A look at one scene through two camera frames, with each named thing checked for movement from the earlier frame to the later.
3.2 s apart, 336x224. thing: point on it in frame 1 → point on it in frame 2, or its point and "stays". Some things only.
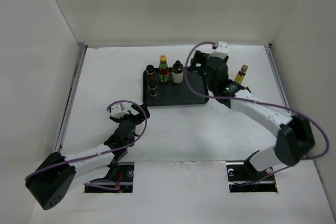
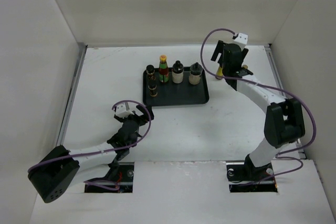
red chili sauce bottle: (163, 70) stays
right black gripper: (201, 58) → (219, 49)
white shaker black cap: (177, 72) stays
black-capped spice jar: (150, 73) stays
